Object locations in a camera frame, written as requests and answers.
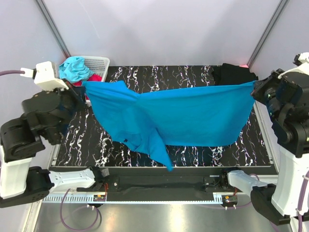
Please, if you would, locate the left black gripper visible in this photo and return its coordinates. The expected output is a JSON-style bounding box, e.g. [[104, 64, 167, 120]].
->
[[48, 78, 89, 141]]

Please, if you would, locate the blue t-shirt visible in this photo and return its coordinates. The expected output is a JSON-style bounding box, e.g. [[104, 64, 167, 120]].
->
[[84, 81, 254, 171]]

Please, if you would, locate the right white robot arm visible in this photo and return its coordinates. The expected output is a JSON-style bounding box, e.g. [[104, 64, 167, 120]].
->
[[219, 68, 309, 226]]

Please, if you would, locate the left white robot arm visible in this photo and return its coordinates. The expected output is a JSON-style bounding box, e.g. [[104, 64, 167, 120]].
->
[[0, 85, 108, 208]]

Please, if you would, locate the light turquoise t-shirt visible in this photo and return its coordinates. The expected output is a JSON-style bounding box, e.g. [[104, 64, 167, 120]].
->
[[58, 56, 94, 83]]

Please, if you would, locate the red t-shirt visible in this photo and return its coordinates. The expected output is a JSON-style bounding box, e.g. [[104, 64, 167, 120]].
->
[[72, 74, 102, 87]]

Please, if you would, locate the white plastic basket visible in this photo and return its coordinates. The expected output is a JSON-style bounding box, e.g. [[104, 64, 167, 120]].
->
[[82, 56, 110, 82]]

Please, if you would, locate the black folded t-shirt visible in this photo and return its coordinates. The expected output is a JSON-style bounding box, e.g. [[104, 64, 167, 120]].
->
[[211, 63, 258, 86]]

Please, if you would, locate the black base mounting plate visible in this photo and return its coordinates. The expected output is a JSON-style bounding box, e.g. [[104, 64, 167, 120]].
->
[[90, 168, 237, 203]]

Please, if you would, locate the right aluminium corner post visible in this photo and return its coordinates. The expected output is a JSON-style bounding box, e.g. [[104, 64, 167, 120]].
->
[[247, 0, 290, 68]]

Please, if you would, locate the aluminium corner post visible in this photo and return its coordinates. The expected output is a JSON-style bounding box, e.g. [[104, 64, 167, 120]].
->
[[247, 0, 290, 68], [34, 0, 71, 58]]

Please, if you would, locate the aluminium frame rail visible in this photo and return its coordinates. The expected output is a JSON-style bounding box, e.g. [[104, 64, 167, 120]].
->
[[32, 175, 295, 203]]

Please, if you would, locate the left aluminium corner post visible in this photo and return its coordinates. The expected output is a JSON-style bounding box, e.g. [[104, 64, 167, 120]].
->
[[34, 0, 71, 58]]

